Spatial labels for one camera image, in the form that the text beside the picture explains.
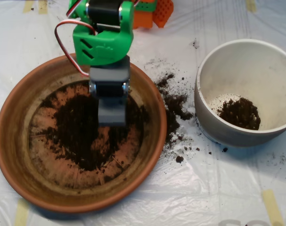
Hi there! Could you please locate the dark soil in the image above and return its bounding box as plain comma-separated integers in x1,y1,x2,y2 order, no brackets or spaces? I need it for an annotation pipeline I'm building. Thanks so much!
36,82,151,172
217,97,262,131

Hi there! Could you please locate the spilled soil pile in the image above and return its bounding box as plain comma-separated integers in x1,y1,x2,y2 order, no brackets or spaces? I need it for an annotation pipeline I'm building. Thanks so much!
156,73,194,144

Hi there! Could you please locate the terracotta plant saucer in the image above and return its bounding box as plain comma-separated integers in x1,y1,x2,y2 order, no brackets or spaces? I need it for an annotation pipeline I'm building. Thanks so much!
0,53,167,214

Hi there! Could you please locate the white ceramic pot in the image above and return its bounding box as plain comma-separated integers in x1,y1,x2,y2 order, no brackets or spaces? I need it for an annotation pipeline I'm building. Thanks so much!
194,39,286,148

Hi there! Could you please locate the beige masking tape strip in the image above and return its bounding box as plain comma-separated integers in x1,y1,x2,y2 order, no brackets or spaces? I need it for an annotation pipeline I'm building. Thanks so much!
23,0,33,13
246,0,257,12
262,189,285,226
38,0,48,14
15,200,30,226

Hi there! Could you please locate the clear plastic cover sheet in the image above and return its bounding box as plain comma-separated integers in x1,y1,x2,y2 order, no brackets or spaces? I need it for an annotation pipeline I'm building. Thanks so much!
0,0,286,226

